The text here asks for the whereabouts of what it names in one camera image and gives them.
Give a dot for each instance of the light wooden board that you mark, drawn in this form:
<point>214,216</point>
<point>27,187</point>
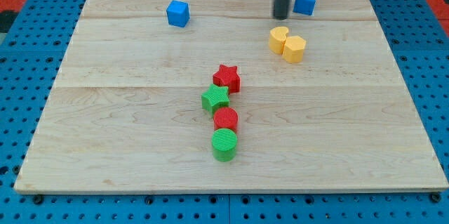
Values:
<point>124,115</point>

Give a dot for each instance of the green cylinder block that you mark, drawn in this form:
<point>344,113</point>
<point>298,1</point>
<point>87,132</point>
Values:
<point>224,142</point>

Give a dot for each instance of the yellow crescent block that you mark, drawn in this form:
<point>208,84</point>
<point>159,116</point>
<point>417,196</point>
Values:
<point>277,39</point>

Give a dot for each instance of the blue triangle block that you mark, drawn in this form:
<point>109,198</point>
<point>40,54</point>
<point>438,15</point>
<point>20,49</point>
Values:
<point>305,7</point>

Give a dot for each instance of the blue cube block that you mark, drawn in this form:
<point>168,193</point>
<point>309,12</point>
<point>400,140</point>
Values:
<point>178,13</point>

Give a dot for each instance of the yellow hexagon block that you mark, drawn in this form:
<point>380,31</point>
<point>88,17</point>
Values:
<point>293,49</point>

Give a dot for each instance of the red cylinder block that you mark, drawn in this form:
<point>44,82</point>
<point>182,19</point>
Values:
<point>226,118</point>

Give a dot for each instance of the red star block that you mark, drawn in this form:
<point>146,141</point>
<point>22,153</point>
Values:
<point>228,76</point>

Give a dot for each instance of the green star block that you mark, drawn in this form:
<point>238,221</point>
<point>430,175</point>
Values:
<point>215,98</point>

